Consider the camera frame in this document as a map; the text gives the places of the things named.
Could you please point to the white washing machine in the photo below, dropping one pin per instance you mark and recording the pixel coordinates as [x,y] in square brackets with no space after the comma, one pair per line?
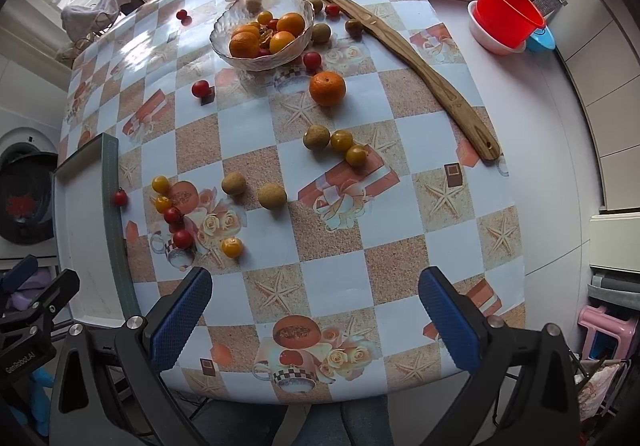
[28,161]

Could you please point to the red plastic bucket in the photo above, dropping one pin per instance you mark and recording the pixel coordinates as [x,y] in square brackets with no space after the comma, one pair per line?
[510,22]

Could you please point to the orange in bowl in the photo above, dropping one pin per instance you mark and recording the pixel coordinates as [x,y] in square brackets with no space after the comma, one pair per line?
[293,23]
[244,45]
[279,40]

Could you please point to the white shallow tray box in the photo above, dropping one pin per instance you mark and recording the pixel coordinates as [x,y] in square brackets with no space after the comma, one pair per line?
[89,236]

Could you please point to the pink plastic stool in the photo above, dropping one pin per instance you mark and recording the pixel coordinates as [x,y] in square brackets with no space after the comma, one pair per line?
[610,332]

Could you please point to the large orange mandarin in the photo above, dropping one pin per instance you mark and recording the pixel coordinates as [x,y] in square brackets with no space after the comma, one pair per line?
[327,89]

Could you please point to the checkered patterned tablecloth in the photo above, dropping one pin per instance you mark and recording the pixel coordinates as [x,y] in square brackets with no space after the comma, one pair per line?
[323,303]

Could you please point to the red cherry tomato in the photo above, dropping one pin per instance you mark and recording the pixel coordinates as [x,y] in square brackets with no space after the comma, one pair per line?
[201,89]
[312,61]
[181,15]
[333,10]
[183,239]
[173,216]
[120,198]

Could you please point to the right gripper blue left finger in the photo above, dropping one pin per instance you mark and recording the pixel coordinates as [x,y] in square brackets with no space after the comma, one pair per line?
[173,318]

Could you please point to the brown longan fruit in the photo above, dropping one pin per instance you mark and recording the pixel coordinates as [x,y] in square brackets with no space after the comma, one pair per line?
[234,184]
[354,28]
[317,5]
[316,137]
[321,34]
[272,196]

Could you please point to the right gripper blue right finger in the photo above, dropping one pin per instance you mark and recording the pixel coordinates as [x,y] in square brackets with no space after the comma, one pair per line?
[454,316]

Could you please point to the white plastic basin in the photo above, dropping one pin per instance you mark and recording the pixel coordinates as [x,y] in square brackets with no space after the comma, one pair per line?
[486,41]

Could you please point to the yellow cherry tomato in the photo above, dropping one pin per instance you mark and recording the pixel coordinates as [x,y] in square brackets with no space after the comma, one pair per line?
[162,203]
[161,185]
[341,141]
[232,247]
[356,156]

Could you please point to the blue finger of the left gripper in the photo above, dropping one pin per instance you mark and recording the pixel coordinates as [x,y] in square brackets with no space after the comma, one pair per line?
[18,275]

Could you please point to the glass fruit bowl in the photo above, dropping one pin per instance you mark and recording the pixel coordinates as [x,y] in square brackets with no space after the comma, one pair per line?
[260,16]

